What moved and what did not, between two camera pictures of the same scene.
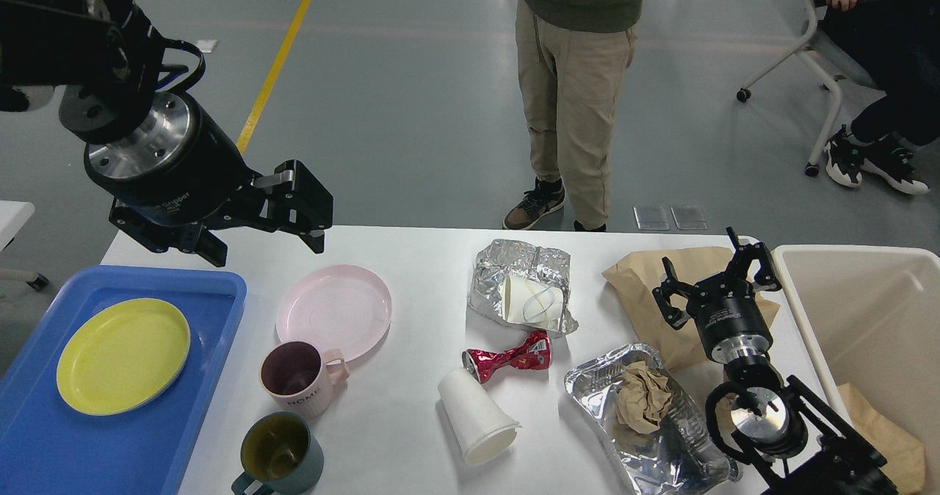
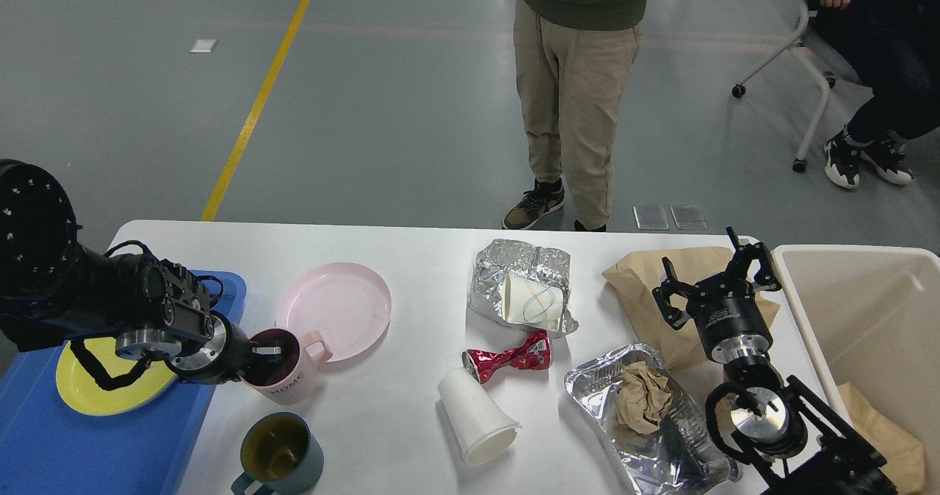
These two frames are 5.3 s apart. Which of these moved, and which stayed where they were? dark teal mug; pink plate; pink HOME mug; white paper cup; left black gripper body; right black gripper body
Moved: pink HOME mug; left black gripper body
Stayed: dark teal mug; right black gripper body; white paper cup; pink plate
